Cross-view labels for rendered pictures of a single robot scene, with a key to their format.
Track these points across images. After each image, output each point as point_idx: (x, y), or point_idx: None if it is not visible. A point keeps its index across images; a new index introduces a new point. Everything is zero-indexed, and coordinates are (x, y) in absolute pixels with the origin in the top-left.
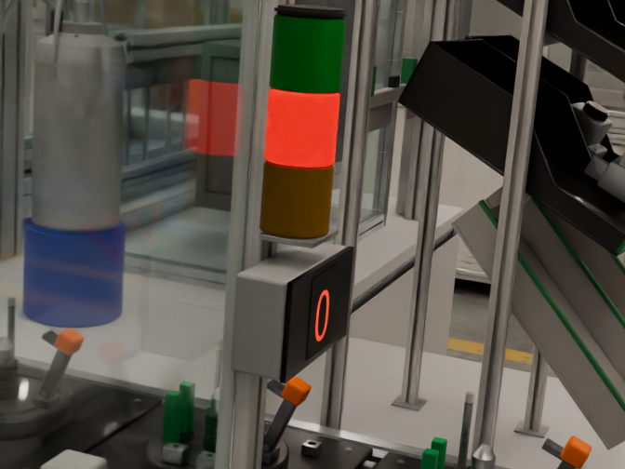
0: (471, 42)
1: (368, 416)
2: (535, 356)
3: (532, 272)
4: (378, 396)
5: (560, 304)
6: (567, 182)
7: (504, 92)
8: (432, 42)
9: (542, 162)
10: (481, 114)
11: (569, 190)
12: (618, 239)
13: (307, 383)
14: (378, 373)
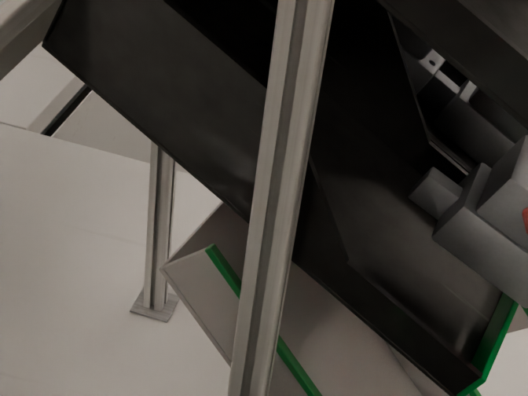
0: None
1: (94, 344)
2: None
3: (302, 375)
4: (114, 291)
5: (355, 335)
6: (377, 174)
7: (250, 77)
8: None
9: (325, 220)
10: (204, 108)
11: (379, 201)
12: (463, 379)
13: None
14: (122, 233)
